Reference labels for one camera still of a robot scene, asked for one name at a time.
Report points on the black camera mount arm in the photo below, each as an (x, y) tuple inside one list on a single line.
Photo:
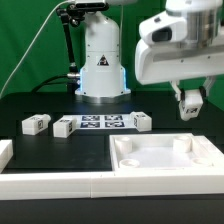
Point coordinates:
[(70, 16)]

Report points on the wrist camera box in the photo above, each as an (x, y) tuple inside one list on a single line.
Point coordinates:
[(163, 28)]

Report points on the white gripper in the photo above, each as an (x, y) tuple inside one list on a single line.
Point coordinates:
[(168, 63)]

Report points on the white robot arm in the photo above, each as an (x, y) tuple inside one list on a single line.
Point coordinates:
[(184, 41)]

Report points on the white U-shaped obstacle fence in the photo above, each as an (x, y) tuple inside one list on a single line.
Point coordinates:
[(106, 184)]

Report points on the white fiducial tag sheet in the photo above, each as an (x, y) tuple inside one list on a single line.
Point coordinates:
[(111, 121)]

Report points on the white square table top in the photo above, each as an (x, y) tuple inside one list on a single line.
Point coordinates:
[(144, 152)]

